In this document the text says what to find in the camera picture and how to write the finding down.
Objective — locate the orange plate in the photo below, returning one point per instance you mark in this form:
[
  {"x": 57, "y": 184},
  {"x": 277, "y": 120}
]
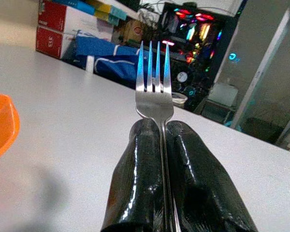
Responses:
[{"x": 1, "y": 125}]

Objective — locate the computer case with coloured lights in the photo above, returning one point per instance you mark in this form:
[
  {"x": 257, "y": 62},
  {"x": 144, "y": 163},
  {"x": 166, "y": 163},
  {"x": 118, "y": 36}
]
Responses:
[{"x": 198, "y": 48}]

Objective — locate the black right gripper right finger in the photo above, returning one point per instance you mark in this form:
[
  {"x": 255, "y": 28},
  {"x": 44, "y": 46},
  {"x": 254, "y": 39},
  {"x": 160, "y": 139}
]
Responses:
[{"x": 198, "y": 188}]

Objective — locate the stacked coloured boxes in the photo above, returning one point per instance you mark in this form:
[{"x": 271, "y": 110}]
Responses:
[{"x": 104, "y": 9}]

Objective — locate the small white box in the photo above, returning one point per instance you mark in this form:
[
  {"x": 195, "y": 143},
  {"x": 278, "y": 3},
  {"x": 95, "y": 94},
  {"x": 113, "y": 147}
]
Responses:
[{"x": 223, "y": 94}]

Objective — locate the red white cardboard box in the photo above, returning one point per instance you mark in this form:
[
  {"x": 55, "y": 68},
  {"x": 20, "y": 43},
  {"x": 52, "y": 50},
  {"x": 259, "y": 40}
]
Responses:
[{"x": 50, "y": 26}]

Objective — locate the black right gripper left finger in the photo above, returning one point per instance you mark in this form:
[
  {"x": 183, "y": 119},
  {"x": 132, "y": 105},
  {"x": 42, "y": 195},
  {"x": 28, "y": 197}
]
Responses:
[{"x": 137, "y": 174}]

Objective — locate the glass partition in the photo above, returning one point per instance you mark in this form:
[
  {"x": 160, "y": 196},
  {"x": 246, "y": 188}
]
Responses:
[{"x": 268, "y": 79}]

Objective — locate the metal fork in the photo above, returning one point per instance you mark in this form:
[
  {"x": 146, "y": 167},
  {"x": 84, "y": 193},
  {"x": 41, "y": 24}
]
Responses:
[{"x": 153, "y": 104}]

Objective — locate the brown cardboard box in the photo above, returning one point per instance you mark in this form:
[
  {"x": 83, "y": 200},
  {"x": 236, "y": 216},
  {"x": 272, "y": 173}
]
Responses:
[{"x": 133, "y": 31}]

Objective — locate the blue fabric bag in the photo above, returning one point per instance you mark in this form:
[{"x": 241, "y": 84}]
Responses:
[{"x": 106, "y": 55}]

